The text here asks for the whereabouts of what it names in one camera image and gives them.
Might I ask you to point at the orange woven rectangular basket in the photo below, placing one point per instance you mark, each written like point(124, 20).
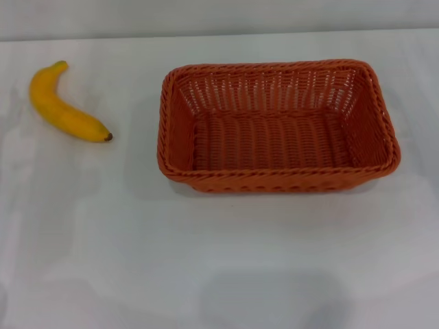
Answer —
point(274, 147)

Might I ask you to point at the yellow banana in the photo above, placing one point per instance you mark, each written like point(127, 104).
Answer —
point(65, 114)

